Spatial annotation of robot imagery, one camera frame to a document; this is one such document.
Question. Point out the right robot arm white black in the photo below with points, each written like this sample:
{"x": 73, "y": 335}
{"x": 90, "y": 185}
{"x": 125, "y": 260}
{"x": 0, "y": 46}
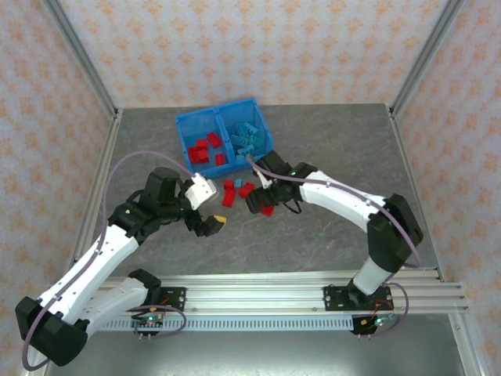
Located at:
{"x": 387, "y": 243}

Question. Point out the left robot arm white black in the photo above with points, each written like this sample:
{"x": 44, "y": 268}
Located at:
{"x": 111, "y": 262}

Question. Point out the small red lego brick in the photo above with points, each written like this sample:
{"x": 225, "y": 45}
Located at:
{"x": 227, "y": 184}

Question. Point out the blue plastic storage bin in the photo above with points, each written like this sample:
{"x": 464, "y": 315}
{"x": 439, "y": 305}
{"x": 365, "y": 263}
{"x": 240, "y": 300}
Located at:
{"x": 242, "y": 113}
{"x": 192, "y": 125}

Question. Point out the small circuit board with LEDs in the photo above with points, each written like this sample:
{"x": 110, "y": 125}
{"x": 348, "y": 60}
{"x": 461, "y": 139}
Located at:
{"x": 150, "y": 322}
{"x": 377, "y": 322}

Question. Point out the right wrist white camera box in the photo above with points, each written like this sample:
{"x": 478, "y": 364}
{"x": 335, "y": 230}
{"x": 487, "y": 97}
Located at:
{"x": 265, "y": 181}

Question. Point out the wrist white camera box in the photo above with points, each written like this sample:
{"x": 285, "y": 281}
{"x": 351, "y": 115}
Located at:
{"x": 200, "y": 190}
{"x": 265, "y": 181}

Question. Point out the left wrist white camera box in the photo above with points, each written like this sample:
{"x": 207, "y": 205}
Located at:
{"x": 200, "y": 190}

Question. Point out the aluminium table side rail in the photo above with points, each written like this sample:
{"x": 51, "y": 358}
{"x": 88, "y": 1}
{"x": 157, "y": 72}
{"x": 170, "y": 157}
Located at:
{"x": 109, "y": 149}
{"x": 406, "y": 156}

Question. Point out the long aluminium base rail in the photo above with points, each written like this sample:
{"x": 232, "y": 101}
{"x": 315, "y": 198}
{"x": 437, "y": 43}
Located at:
{"x": 254, "y": 293}

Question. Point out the aluminium frame post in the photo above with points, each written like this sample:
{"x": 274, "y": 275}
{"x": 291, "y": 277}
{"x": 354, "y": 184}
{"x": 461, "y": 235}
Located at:
{"x": 424, "y": 58}
{"x": 84, "y": 58}

